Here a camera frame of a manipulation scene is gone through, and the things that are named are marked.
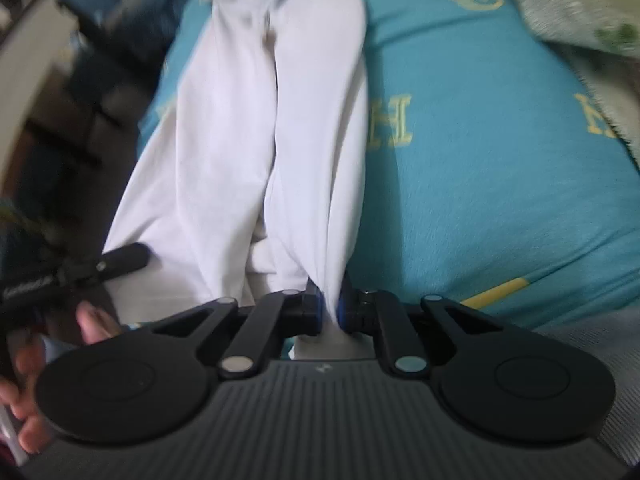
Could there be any white polo shirt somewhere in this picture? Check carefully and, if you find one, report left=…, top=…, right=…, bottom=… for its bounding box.
left=98, top=0, right=374, bottom=361

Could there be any person's left hand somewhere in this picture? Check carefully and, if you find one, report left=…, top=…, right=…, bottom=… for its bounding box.
left=1, top=301, right=122, bottom=454

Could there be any teal patterned bed sheet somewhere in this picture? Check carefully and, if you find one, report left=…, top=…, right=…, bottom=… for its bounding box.
left=134, top=0, right=640, bottom=334

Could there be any pale green fleece blanket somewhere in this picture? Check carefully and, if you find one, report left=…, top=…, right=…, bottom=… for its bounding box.
left=515, top=0, right=639, bottom=159

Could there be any black desk frame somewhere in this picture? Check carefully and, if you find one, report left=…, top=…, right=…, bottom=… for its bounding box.
left=1, top=0, right=160, bottom=174

